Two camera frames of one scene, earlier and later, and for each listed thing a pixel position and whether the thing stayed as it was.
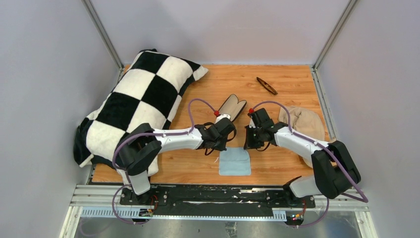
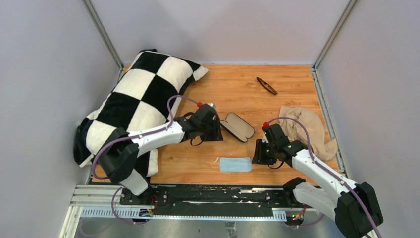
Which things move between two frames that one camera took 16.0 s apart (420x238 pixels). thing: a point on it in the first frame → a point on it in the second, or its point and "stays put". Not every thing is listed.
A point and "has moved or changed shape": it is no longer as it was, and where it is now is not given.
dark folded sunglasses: (267, 86) stays put
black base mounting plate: (216, 201) stays put
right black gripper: (249, 144) → (259, 157)
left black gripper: (222, 147) → (216, 134)
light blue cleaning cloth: (235, 161) has moved or changed shape
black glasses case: (232, 107) has moved or changed shape
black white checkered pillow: (146, 93) stays put
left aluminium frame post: (90, 9) stays put
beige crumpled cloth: (305, 123) stays put
